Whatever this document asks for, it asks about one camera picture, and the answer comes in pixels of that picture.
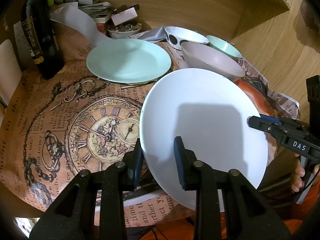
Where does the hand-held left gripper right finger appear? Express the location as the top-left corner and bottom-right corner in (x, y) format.
(174, 136), (292, 240)

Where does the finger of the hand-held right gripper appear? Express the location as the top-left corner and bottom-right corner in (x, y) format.
(248, 116), (292, 140)
(259, 114), (309, 133)

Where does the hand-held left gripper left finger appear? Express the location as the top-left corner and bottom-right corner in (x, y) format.
(29, 138), (145, 240)

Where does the white plate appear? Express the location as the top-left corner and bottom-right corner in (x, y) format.
(139, 68), (268, 211)

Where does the small mint green bowl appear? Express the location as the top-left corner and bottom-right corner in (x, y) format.
(206, 35), (242, 58)

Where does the person's right hand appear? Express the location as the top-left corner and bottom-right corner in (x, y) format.
(291, 152), (320, 193)

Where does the grey bowl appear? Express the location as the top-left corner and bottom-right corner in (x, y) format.
(181, 42), (246, 82)

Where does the newspaper print tablecloth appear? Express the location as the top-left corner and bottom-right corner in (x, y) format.
(0, 5), (302, 228)

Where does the mint green plate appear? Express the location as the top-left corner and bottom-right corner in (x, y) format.
(86, 39), (172, 84)

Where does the dark brown object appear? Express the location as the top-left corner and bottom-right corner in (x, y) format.
(299, 0), (320, 32)

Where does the white bowl with black dots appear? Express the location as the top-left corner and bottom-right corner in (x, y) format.
(164, 26), (210, 51)

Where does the small bowl of glass trinkets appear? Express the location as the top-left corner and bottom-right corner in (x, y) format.
(107, 22), (142, 40)

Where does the small pale box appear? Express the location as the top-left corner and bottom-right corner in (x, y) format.
(111, 7), (138, 25)

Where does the white paper strip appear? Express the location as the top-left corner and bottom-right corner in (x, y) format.
(50, 4), (168, 49)

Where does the black bottle with gold label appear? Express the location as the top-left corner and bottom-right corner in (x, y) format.
(21, 0), (66, 80)

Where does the white panel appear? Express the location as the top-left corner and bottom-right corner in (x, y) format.
(0, 40), (23, 107)

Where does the black cable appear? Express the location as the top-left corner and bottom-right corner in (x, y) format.
(291, 166), (318, 196)

